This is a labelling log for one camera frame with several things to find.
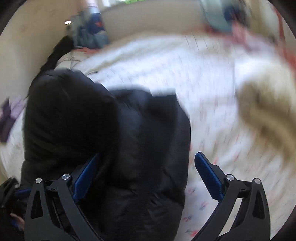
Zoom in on black puffer jacket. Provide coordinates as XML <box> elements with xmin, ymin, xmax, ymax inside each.
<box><xmin>21</xmin><ymin>69</ymin><xmax>191</xmax><ymax>240</ymax></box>

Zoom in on purple folded clothes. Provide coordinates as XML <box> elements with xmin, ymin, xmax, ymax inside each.
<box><xmin>1</xmin><ymin>97</ymin><xmax>26</xmax><ymax>143</ymax></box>

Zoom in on person's left hand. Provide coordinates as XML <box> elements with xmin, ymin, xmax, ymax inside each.
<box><xmin>10</xmin><ymin>213</ymin><xmax>25</xmax><ymax>232</ymax></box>

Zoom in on cream folded blanket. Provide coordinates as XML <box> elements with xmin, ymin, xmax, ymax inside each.
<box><xmin>236</xmin><ymin>69</ymin><xmax>295</xmax><ymax>160</ymax></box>

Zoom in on white cherry print quilt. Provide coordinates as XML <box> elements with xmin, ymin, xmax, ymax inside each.
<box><xmin>1</xmin><ymin>33</ymin><xmax>295</xmax><ymax>240</ymax></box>

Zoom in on blue patterned curtain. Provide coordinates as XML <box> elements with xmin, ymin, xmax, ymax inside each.
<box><xmin>70</xmin><ymin>6</ymin><xmax>110</xmax><ymax>49</ymax></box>

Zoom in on pink ruffled bedding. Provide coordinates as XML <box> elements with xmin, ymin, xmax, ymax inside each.
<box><xmin>204</xmin><ymin>22</ymin><xmax>295</xmax><ymax>71</ymax></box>

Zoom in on black garment near wall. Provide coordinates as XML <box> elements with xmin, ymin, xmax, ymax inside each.
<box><xmin>39</xmin><ymin>36</ymin><xmax>74</xmax><ymax>74</ymax></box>

